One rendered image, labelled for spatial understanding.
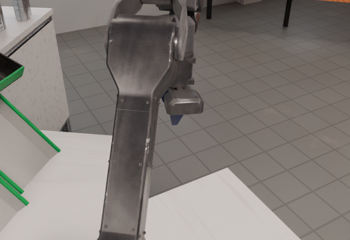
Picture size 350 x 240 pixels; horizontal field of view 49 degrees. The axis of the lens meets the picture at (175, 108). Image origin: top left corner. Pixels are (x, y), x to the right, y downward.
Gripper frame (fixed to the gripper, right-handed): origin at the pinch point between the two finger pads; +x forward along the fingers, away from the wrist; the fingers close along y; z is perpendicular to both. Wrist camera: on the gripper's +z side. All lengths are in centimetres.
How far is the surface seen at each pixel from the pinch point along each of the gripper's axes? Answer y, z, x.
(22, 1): -137, 50, 11
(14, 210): 7.2, 30.2, 15.3
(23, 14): -137, 51, 17
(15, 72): -4.0, 28.6, -7.0
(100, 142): -29.3, 14.9, 25.7
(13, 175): -0.4, 31.3, 13.0
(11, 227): -2.4, 34.5, 28.3
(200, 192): -5.2, -8.3, 26.1
